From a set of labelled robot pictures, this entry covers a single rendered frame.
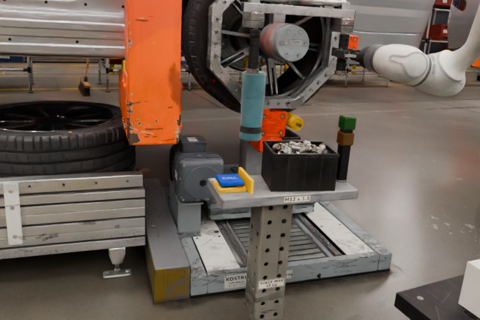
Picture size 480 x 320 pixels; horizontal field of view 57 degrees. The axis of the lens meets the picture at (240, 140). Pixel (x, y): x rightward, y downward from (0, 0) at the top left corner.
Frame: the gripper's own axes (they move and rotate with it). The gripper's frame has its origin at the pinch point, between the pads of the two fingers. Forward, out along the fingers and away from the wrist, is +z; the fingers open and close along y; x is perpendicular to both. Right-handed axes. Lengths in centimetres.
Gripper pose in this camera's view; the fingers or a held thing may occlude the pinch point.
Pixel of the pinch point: (341, 52)
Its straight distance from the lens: 167.5
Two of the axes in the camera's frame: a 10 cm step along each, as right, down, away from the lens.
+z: -3.0, -2.7, 9.1
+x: 0.6, -9.6, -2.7
